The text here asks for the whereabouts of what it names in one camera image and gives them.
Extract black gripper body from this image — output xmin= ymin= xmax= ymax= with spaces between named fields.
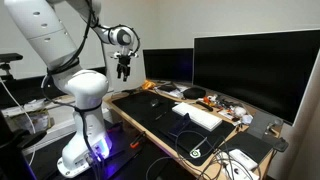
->
xmin=116 ymin=54 xmax=132 ymax=75

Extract large black desk mat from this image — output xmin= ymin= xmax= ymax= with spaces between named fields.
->
xmin=111 ymin=90 xmax=236 ymax=167

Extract small black monitor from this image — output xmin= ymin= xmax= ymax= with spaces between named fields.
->
xmin=142 ymin=48 xmax=194 ymax=83

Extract black flat pouch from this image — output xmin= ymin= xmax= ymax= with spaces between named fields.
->
xmin=159 ymin=84 xmax=178 ymax=93

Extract white paper stack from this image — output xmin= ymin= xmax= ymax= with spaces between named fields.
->
xmin=154 ymin=83 xmax=189 ymax=100

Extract black pen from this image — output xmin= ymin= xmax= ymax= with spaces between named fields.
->
xmin=153 ymin=111 xmax=168 ymax=122

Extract black oval case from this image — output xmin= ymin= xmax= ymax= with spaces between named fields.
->
xmin=182 ymin=86 xmax=207 ymax=100

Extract white keyboard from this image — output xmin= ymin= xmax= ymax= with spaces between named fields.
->
xmin=171 ymin=101 xmax=223 ymax=132

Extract black remote stick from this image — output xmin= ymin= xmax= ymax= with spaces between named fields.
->
xmin=195 ymin=100 xmax=214 ymax=112

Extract orange small parts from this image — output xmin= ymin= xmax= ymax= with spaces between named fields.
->
xmin=202 ymin=94 xmax=218 ymax=106

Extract clear plastic bag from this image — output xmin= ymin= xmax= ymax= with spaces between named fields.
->
xmin=4 ymin=108 xmax=53 ymax=134

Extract white red card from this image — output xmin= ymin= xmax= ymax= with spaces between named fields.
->
xmin=218 ymin=109 xmax=236 ymax=121

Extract large black monitor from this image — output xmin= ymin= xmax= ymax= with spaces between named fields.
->
xmin=192 ymin=29 xmax=320 ymax=126

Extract black stand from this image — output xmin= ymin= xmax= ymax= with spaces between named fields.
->
xmin=0 ymin=113 xmax=48 ymax=180

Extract small black mouse pad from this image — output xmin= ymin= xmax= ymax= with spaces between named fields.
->
xmin=218 ymin=131 xmax=275 ymax=165

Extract grey monitor stand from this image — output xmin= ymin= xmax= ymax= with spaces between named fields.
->
xmin=247 ymin=109 xmax=284 ymax=140

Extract white box with black logo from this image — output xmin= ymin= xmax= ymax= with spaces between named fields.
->
xmin=221 ymin=163 xmax=261 ymax=180

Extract black power adapter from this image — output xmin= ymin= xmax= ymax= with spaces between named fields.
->
xmin=273 ymin=137 xmax=289 ymax=153

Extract black clamp with orange handle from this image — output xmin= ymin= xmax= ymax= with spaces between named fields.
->
xmin=129 ymin=131 xmax=148 ymax=150

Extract white cable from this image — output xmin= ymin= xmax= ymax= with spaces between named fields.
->
xmin=0 ymin=77 xmax=37 ymax=168

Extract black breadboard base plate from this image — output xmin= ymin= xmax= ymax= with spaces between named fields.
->
xmin=24 ymin=119 xmax=198 ymax=180

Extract black camera on stand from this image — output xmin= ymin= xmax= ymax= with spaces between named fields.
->
xmin=0 ymin=52 xmax=24 ymax=81

